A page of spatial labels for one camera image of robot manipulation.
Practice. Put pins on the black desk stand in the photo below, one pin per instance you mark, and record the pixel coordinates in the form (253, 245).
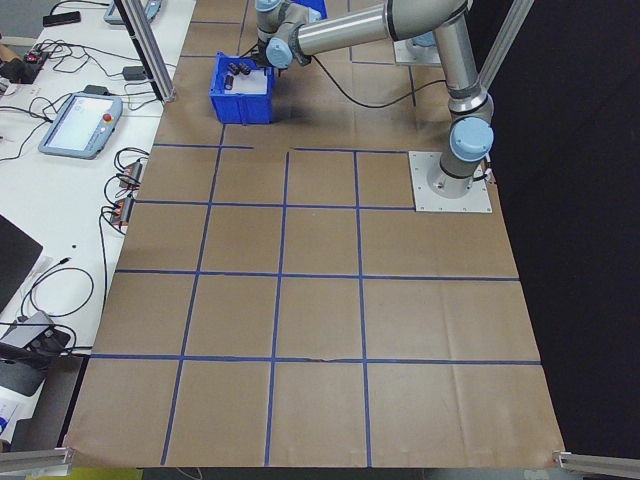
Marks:
(20, 370)

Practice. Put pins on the blue plastic battery bin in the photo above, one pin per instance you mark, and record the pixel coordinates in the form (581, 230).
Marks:
(240, 107)

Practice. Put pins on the aluminium camera post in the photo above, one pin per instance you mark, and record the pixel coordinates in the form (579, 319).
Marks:
(156, 65)

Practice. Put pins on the white foam liner sheet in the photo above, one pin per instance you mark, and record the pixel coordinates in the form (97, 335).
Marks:
(250, 85)

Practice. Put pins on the plain black cylinder battery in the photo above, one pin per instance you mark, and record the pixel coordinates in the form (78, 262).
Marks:
(229, 81)

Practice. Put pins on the grey-blue teach pendant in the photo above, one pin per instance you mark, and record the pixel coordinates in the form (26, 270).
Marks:
(75, 125)
(112, 12)

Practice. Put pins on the black orange USB hub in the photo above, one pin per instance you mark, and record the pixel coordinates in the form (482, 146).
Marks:
(131, 172)
(122, 212)

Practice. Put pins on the blue plastic push-button bin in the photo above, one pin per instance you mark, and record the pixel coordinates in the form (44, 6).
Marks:
(315, 6)

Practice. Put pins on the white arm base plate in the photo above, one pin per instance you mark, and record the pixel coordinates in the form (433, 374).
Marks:
(402, 56)
(425, 200)

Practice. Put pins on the black power adapter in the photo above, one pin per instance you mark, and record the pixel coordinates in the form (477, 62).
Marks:
(97, 90)
(134, 74)

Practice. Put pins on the black smartphone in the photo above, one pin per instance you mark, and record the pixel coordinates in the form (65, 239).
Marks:
(61, 19)

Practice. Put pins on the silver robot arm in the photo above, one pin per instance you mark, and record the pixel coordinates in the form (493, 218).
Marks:
(350, 27)

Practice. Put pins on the grey docking hub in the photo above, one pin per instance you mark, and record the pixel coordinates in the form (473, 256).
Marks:
(27, 327)

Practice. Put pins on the aluminium corner rail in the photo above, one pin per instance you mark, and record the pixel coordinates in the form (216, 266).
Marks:
(35, 457)
(595, 461)

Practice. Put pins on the person in camouflage clothing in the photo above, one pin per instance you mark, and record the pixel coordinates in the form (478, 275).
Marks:
(9, 65)

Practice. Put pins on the black laptop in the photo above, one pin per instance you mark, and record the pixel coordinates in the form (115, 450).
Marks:
(15, 260)

